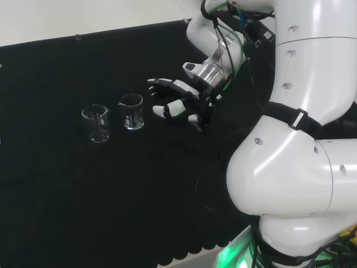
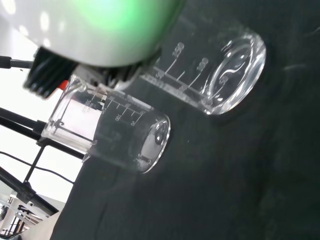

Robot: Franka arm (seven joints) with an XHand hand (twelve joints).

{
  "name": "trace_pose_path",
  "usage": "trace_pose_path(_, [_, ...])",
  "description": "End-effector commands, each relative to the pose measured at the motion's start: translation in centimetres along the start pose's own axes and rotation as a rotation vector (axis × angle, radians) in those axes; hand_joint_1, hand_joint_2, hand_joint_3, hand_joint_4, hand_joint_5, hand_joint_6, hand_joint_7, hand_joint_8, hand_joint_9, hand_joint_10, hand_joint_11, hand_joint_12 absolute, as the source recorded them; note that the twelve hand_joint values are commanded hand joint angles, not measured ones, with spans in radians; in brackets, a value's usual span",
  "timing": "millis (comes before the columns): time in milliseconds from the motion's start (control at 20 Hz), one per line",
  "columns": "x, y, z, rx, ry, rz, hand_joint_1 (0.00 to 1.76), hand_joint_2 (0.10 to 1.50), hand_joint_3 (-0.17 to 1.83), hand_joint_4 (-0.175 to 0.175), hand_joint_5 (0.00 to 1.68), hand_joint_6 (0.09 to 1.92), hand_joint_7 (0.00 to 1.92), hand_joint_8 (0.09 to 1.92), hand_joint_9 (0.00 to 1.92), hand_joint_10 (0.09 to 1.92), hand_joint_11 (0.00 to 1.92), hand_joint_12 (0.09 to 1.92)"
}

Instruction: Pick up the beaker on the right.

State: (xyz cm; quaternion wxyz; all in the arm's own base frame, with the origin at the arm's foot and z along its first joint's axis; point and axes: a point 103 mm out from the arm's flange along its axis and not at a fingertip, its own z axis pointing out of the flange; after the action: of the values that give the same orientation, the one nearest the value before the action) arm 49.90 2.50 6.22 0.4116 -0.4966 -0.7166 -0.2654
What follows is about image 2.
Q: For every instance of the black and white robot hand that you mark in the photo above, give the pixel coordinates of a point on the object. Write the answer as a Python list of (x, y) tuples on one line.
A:
[(95, 32)]

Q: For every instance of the black tripod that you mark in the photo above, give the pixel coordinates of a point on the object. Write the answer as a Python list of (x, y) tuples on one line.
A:
[(20, 125)]

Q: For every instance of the black bench cloth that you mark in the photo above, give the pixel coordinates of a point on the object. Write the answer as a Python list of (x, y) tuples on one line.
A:
[(225, 175)]

